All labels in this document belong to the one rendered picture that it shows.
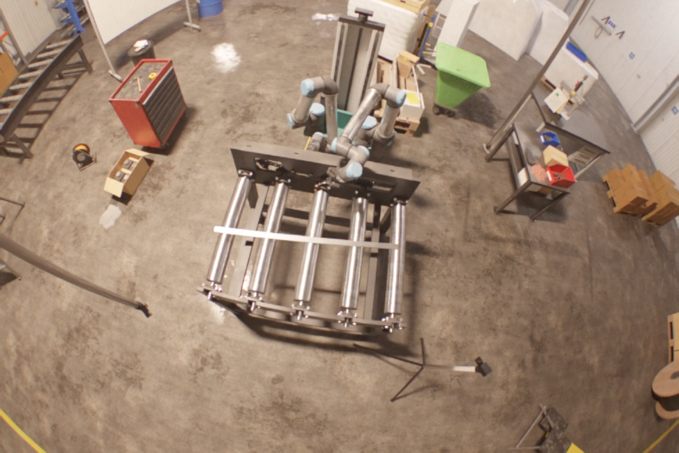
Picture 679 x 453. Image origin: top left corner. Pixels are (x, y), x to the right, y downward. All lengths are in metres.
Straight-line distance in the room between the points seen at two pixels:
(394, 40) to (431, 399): 4.82
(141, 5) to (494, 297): 6.72
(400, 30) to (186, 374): 5.15
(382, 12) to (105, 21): 4.47
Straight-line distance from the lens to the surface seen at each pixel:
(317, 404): 2.74
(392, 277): 1.92
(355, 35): 2.29
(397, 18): 4.69
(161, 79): 3.48
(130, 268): 3.31
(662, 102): 11.63
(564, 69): 7.74
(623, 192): 6.34
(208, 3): 6.77
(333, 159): 1.91
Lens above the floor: 2.68
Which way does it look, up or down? 60 degrees down
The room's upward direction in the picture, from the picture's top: 14 degrees clockwise
